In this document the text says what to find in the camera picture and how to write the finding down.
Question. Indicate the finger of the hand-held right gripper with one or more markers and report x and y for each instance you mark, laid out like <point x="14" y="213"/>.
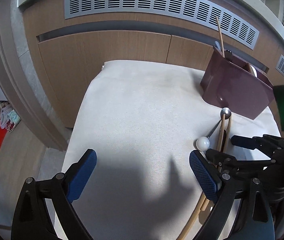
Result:
<point x="222" y="158"/>
<point x="242" y="141"/>

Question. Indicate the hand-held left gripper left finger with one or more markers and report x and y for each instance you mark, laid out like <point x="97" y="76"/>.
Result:
<point x="82" y="177"/>

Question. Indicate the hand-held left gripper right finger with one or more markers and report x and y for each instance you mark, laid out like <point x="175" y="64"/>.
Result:
<point x="203" y="177"/>

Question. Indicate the metal spoon with white ball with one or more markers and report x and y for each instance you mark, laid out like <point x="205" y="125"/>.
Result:
<point x="225" y="112"/>

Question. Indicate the white ceramic spoon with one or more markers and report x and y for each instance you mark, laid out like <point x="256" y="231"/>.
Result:
<point x="256" y="73"/>

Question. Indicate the brown plastic utensil holder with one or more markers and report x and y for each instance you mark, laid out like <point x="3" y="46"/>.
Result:
<point x="232" y="90"/>

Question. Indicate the white table cloth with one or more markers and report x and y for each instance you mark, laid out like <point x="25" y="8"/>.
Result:
<point x="137" y="120"/>

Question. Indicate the white patterned slippers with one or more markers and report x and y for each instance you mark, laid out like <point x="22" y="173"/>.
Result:
<point x="9" y="116"/>

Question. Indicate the wooden kitchen cabinet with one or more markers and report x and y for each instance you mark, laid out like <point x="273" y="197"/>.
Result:
<point x="107" y="47"/>

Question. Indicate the long grey vent grille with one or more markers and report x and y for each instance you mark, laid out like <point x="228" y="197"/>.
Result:
<point x="157" y="2"/>

